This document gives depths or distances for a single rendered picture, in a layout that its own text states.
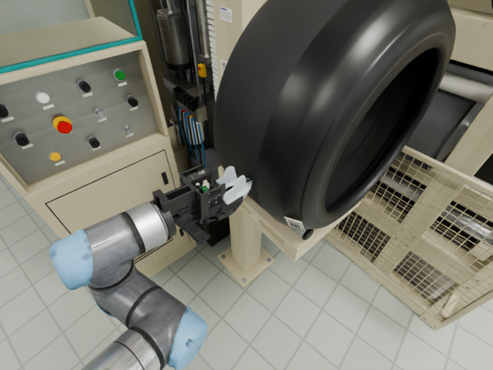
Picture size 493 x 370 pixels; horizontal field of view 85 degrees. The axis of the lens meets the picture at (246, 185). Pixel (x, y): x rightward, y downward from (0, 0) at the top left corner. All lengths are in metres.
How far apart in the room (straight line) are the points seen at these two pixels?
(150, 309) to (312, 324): 1.30
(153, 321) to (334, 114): 0.41
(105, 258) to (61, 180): 0.75
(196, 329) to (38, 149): 0.86
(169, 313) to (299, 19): 0.52
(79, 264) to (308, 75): 0.43
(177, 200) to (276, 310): 1.30
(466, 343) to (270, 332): 1.02
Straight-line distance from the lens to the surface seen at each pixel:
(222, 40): 0.87
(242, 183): 0.53
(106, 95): 1.10
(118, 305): 0.50
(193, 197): 0.46
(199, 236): 0.55
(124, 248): 0.44
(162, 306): 0.47
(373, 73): 0.49
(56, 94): 1.06
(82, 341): 1.83
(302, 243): 0.85
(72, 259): 0.44
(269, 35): 0.55
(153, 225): 0.44
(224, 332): 1.64
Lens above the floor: 1.57
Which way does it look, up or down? 46 degrees down
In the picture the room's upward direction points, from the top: straight up
